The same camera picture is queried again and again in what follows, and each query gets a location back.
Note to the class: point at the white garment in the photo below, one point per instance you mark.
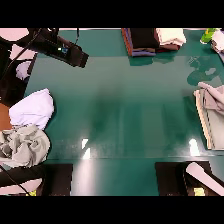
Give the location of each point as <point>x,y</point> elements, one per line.
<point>219,40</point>

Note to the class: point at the pinkish grey garment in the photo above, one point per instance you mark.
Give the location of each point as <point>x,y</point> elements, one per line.
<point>213,96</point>

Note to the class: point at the dark brown garment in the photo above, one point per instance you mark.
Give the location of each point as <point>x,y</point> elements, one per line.
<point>168,48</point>

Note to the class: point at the cream garment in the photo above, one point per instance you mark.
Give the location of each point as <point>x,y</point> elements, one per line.
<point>170,36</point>

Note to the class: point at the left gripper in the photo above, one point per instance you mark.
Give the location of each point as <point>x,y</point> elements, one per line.
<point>78,57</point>

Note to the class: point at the green garment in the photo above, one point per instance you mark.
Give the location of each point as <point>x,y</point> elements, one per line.
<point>208,35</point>

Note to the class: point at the black garment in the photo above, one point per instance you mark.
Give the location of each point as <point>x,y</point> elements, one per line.
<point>144,38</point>

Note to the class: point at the pale grey garment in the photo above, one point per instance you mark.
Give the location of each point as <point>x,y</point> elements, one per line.
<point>215,131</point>

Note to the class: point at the grey-green garment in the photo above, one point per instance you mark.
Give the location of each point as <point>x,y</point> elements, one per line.
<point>23,146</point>

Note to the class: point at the blue garment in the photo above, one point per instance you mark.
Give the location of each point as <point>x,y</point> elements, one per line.
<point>143,52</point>

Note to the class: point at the light grey shirt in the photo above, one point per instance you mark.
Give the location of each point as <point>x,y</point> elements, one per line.
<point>31,108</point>

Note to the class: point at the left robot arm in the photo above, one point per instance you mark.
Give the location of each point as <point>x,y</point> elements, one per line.
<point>43,43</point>

